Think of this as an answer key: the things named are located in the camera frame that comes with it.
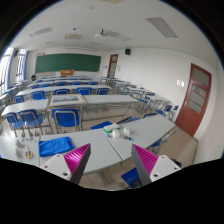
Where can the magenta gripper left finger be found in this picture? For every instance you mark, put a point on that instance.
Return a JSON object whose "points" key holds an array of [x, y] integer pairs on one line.
{"points": [[77, 161]]}

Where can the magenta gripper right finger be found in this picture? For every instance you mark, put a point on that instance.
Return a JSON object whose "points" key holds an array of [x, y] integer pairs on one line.
{"points": [[144, 161]]}

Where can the blue folded towel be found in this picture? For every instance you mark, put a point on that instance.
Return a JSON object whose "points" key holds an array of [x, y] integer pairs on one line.
{"points": [[55, 146]]}

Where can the blue chair under table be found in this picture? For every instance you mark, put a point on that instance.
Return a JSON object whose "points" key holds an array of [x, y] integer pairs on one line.
{"points": [[131, 178]]}

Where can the white cup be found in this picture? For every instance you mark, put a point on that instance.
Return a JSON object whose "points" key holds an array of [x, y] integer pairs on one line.
{"points": [[126, 131]]}

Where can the blue chair front centre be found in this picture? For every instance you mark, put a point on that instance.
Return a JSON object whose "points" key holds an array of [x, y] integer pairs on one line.
{"points": [[66, 118]]}

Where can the green white box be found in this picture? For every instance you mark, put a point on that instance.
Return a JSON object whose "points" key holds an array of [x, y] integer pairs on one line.
{"points": [[110, 128]]}

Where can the yellow tape measure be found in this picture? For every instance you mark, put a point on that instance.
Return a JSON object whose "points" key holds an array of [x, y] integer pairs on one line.
{"points": [[28, 154]]}

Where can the blue chair front left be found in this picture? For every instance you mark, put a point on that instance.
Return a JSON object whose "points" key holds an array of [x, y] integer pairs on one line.
{"points": [[31, 119]]}

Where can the framed landscape picture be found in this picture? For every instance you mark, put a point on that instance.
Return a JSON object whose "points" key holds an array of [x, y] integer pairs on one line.
{"points": [[66, 99]]}

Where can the blue chair second row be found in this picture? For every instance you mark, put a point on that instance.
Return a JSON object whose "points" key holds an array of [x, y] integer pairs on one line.
{"points": [[61, 91], [84, 90], [37, 95]]}

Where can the blue chair far left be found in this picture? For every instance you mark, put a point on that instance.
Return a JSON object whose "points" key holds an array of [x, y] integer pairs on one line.
{"points": [[14, 122]]}

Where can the orange lectern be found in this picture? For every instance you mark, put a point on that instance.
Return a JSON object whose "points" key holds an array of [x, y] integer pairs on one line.
{"points": [[66, 72]]}

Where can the red-brown near door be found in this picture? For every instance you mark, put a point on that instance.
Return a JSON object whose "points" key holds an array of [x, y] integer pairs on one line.
{"points": [[195, 101]]}

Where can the red-brown door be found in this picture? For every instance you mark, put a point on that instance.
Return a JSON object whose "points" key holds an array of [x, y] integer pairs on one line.
{"points": [[112, 65], [195, 101]]}

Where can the green chalkboard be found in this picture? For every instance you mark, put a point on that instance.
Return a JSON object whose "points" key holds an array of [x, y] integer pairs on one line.
{"points": [[77, 62]]}

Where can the red-brown far door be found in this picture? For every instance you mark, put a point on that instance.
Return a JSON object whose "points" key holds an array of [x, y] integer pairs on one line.
{"points": [[112, 65]]}

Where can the window with blue curtain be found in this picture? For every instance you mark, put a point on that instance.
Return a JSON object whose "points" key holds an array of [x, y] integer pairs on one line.
{"points": [[12, 68]]}

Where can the ceiling projector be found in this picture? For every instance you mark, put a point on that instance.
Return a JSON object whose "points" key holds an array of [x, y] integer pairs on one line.
{"points": [[101, 35]]}

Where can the black wall speaker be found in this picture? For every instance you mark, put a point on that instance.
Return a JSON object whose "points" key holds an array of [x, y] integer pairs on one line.
{"points": [[127, 51]]}

